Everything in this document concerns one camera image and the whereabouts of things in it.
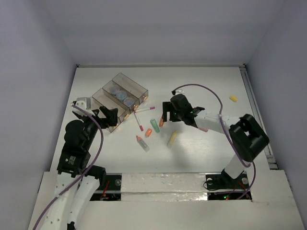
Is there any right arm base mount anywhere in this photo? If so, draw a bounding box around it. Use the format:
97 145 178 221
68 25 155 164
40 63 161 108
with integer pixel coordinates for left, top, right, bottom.
203 173 252 200

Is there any green highlighter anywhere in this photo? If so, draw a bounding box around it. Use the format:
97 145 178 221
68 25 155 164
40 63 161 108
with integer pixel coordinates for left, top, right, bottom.
150 119 160 133

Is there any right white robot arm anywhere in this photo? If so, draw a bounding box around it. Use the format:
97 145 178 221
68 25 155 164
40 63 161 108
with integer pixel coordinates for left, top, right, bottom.
162 94 270 188

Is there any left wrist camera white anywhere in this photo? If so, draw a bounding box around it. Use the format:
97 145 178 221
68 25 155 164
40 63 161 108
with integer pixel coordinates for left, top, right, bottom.
71 97 93 115

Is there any pink highlighter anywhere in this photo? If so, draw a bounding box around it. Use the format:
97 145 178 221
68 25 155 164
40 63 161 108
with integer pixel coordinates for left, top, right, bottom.
199 128 209 132

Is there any clear tape roll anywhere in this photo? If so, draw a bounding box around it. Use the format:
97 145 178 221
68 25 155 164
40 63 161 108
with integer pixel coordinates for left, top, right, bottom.
109 85 120 95

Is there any white red-capped pen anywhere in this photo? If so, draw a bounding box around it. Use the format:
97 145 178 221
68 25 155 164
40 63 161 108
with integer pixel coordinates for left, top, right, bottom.
134 113 143 131

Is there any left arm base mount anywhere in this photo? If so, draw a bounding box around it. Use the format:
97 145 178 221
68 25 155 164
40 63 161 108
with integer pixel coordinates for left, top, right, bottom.
90 173 122 201

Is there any small orange eraser cap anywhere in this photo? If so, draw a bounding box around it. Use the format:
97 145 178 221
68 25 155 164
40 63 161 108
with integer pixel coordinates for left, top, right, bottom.
145 128 152 137

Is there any orange highlighter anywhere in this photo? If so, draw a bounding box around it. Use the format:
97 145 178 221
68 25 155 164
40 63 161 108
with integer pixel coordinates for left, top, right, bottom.
159 118 164 127

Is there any aluminium rail right edge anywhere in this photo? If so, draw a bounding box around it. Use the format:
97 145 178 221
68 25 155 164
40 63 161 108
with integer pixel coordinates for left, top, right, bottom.
239 64 279 170

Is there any yellow highlighter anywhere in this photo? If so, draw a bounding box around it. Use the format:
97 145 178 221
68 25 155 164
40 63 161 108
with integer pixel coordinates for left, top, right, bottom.
167 130 177 148

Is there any clear brown compartment organizer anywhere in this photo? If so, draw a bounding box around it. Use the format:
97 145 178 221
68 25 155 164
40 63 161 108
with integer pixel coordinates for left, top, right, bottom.
92 73 149 133

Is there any silver taped front board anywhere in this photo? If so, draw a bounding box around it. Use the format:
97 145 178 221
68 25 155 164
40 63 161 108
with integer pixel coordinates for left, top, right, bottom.
120 173 208 202

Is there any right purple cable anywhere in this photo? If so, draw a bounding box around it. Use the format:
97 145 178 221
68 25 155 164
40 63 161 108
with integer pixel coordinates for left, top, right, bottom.
175 83 257 201

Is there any white pink-capped pen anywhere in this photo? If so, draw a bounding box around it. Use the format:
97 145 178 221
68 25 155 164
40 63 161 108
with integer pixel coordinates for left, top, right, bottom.
134 106 155 113

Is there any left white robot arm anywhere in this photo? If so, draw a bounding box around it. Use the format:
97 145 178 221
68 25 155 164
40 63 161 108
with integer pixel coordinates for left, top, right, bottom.
33 104 118 230

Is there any yellow eraser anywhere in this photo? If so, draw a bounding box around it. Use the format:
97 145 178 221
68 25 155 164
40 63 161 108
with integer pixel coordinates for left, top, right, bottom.
229 95 237 103

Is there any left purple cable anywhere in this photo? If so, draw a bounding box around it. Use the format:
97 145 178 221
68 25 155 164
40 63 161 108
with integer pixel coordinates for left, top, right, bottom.
32 105 105 230

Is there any grey orange-tipped marker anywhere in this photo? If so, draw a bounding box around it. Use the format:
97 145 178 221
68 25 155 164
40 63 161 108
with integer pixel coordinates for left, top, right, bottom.
136 136 150 152

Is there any purple cable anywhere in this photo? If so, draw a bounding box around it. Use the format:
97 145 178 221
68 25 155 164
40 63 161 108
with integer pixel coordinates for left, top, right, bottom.
32 105 105 230
175 83 257 201

